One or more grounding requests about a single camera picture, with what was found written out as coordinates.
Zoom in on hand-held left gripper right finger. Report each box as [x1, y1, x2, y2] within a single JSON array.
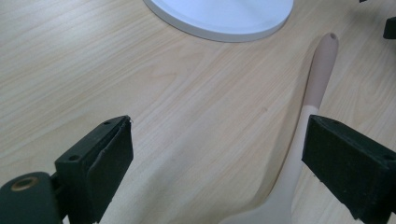
[[301, 114, 396, 224]]

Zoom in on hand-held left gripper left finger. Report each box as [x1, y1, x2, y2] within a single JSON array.
[[54, 115, 134, 224]]

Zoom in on beige silicone spatula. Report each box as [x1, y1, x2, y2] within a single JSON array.
[[218, 32, 340, 224]]

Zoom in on white round plate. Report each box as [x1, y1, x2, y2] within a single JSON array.
[[142, 0, 294, 43]]

